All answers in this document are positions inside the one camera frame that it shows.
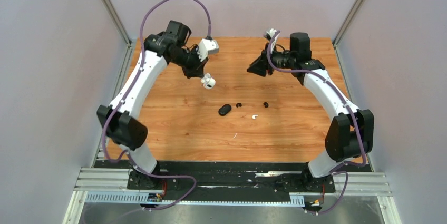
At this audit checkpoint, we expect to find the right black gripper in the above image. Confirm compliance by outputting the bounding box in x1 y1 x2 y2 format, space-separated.
246 43 295 77

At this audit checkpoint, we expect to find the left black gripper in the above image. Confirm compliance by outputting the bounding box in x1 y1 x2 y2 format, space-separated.
170 45 208 79

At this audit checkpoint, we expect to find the white earbud charging case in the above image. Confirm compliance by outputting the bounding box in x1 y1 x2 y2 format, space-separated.
201 75 216 90

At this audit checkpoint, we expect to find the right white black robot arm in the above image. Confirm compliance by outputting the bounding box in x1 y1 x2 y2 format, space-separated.
247 28 374 191

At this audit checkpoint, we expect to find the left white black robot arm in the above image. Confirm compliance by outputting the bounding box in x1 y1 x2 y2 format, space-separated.
96 21 219 189

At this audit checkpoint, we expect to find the black earbud charging case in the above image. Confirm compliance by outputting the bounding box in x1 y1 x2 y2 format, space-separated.
218 104 232 116

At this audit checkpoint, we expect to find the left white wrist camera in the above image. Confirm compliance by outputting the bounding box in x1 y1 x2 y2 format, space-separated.
198 38 220 62

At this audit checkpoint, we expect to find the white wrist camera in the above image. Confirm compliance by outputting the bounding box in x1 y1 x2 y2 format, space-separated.
263 28 280 41
198 38 220 62

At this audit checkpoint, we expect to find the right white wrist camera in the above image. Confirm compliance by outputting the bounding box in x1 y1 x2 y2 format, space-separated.
263 28 280 41

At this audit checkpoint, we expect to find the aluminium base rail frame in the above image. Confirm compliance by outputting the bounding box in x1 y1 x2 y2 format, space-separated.
72 161 401 223

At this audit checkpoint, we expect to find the left aluminium corner post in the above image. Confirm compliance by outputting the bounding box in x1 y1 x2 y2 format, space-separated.
101 0 132 46

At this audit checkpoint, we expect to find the aluminium corner post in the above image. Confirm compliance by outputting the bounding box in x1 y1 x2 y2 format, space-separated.
332 0 365 48
101 0 132 46

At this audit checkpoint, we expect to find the right aluminium corner post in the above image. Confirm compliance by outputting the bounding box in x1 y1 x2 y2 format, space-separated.
332 0 365 48

